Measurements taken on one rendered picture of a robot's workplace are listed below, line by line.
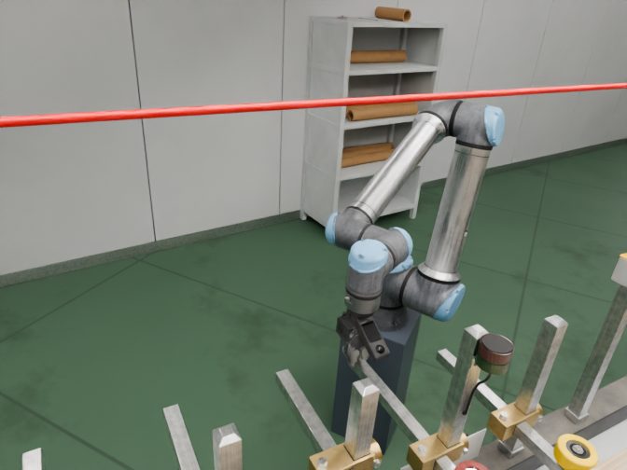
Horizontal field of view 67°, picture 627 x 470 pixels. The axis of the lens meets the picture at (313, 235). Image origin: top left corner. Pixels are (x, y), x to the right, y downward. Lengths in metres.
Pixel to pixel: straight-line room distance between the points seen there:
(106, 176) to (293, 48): 1.52
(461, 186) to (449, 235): 0.17
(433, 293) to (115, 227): 2.32
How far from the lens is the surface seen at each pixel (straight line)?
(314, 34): 3.57
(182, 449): 1.01
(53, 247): 3.41
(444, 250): 1.66
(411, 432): 1.20
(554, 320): 1.18
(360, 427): 0.91
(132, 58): 3.16
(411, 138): 1.52
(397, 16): 3.69
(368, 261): 1.12
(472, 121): 1.59
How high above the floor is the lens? 1.74
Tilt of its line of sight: 28 degrees down
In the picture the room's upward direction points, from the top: 4 degrees clockwise
